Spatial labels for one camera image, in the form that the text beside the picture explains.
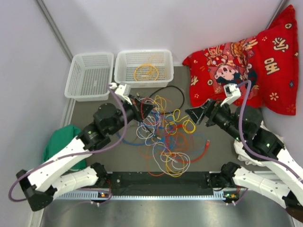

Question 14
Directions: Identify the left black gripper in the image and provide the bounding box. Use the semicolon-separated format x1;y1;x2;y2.
108;95;156;136

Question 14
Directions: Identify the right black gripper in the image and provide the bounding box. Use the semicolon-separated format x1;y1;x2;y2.
184;97;244;142

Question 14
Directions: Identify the yellow cable bundle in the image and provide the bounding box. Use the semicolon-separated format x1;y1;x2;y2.
151;95;196;135

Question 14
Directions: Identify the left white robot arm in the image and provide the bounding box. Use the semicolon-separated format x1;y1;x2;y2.
16;96;154;211

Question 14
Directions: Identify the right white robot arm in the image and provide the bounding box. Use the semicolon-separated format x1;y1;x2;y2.
185;99;303;222

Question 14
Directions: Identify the right white plastic basket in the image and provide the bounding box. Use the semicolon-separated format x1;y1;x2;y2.
114;49;174;88

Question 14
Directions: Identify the white plastic basket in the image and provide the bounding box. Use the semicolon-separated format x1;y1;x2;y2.
114;49;174;88
64;52;114;102

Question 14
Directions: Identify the white cloth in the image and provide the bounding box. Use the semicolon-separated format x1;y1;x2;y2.
233;120;285;166

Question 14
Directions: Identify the left white plastic basket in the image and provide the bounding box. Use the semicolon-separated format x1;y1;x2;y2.
64;52;114;102

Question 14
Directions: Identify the red printed pillow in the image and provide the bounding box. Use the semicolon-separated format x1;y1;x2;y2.
183;5;299;115

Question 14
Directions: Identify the green cloth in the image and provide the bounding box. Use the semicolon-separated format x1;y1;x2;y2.
42;124;81;162

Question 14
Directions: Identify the white coiled cable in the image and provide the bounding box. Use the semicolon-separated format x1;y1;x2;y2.
136;99;166;147
152;141;191;175

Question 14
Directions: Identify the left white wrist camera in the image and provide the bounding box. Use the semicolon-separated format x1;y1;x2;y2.
109;83;131;97

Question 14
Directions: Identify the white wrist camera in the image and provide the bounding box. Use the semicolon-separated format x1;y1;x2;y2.
109;83;131;97
222;84;241;105

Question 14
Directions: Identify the blue ethernet cable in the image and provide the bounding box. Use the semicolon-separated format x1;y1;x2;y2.
116;111;206;154

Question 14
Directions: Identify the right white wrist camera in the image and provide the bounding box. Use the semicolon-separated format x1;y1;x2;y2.
222;84;241;105

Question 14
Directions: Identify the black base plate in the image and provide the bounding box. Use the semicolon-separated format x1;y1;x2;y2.
80;171;240;196

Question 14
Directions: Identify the grey slotted cable duct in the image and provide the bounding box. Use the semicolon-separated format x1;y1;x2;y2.
56;191;240;201

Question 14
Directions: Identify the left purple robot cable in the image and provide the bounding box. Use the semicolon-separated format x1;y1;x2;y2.
8;84;128;206

